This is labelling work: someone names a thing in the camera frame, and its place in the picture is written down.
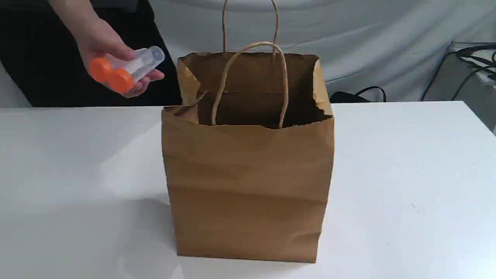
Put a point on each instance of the person's bare hand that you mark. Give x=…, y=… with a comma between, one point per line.
x=97, y=38

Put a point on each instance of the clear tube orange cap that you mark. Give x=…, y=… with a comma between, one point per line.
x=122, y=79
x=146, y=60

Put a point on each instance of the brown paper bag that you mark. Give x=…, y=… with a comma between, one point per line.
x=248, y=156

